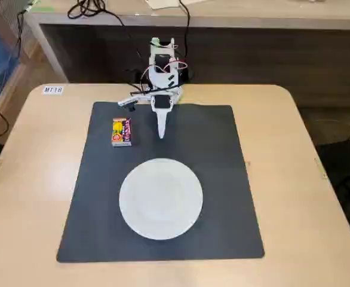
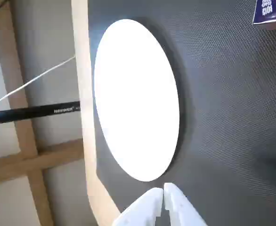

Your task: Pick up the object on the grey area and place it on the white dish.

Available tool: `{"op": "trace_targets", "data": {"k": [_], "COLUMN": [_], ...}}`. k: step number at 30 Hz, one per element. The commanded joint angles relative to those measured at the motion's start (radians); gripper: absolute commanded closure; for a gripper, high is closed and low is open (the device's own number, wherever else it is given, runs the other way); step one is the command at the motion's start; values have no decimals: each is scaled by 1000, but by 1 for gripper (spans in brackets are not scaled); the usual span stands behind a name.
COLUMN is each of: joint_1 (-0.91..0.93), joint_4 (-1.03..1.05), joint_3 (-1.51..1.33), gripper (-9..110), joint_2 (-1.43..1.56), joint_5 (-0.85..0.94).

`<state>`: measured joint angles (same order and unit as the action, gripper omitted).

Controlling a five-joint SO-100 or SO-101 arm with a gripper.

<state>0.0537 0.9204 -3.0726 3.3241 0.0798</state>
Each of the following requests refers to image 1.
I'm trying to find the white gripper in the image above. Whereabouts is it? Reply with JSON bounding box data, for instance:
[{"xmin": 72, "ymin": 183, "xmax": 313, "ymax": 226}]
[{"xmin": 116, "ymin": 88, "xmax": 179, "ymax": 141}]

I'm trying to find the colourful candy box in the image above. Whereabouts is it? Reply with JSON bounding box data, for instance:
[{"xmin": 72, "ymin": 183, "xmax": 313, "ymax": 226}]
[{"xmin": 112, "ymin": 117, "xmax": 133, "ymax": 148}]

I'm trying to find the white round dish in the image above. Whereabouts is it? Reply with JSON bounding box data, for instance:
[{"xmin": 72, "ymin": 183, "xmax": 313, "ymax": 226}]
[{"xmin": 118, "ymin": 158, "xmax": 204, "ymax": 241}]

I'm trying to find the dark grey rubber mat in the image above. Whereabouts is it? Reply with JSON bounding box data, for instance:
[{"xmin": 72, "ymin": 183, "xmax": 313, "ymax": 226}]
[{"xmin": 56, "ymin": 101, "xmax": 265, "ymax": 264}]

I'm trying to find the black power plug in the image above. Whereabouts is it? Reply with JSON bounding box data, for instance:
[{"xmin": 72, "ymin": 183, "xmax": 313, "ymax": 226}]
[{"xmin": 178, "ymin": 67, "xmax": 192, "ymax": 84}]

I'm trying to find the white MT18 label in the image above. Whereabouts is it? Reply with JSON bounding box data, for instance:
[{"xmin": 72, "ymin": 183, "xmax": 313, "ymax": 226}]
[{"xmin": 42, "ymin": 86, "xmax": 65, "ymax": 96}]

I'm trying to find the white paper sheet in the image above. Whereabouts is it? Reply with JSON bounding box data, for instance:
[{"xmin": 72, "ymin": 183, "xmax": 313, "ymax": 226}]
[{"xmin": 146, "ymin": 0, "xmax": 182, "ymax": 10}]

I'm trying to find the beige wooden desk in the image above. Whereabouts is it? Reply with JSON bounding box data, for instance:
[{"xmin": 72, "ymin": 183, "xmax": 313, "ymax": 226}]
[{"xmin": 24, "ymin": 0, "xmax": 350, "ymax": 86}]

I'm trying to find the black power cable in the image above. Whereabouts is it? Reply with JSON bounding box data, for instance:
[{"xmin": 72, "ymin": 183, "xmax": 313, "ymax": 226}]
[{"xmin": 178, "ymin": 0, "xmax": 191, "ymax": 71}]

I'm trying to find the coiled black cable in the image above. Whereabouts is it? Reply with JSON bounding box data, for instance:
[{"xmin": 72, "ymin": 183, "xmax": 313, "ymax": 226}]
[{"xmin": 66, "ymin": 0, "xmax": 125, "ymax": 28}]

